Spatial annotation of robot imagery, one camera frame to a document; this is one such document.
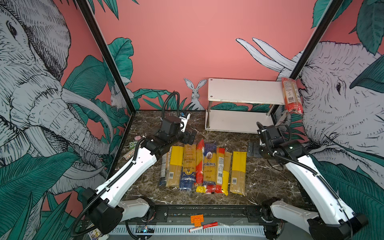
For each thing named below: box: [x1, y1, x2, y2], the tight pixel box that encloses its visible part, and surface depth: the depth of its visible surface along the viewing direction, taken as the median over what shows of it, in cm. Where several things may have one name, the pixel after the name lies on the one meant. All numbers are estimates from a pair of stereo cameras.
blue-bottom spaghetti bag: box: [179, 144, 197, 190], surface depth 85 cm
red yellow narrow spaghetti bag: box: [196, 139, 205, 184], surface depth 89 cm
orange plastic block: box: [190, 214, 204, 227], surface depth 73 cm
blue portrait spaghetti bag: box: [203, 142, 217, 187], surface depth 86 cm
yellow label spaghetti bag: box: [165, 146, 184, 188], surface depth 88 cm
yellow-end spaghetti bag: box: [221, 152, 232, 196], surface depth 88 cm
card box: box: [88, 228, 103, 240], surface depth 68 cm
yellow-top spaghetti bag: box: [229, 151, 247, 197], surface depth 87 cm
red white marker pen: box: [188, 221, 219, 233], surface depth 71 cm
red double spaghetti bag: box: [281, 77, 304, 115], surface depth 78 cm
